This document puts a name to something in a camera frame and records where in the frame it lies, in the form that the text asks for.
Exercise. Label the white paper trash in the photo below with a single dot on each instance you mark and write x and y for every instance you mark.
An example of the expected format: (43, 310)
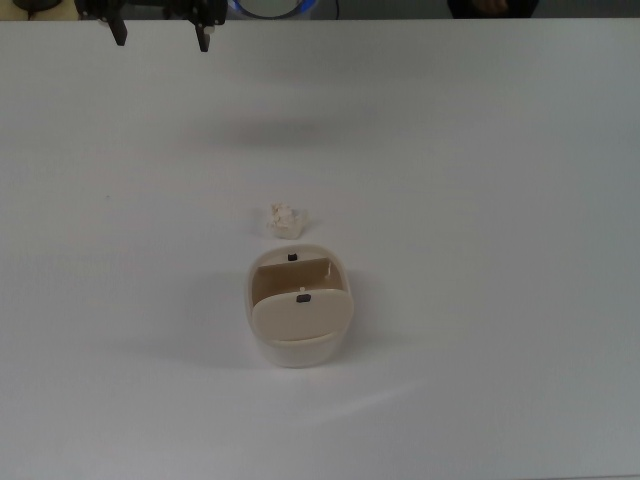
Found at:
(285, 220)

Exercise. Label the small white lidded bin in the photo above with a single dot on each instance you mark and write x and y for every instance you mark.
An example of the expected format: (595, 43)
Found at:
(300, 315)

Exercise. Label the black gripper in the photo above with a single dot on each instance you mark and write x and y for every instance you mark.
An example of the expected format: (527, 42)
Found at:
(155, 7)

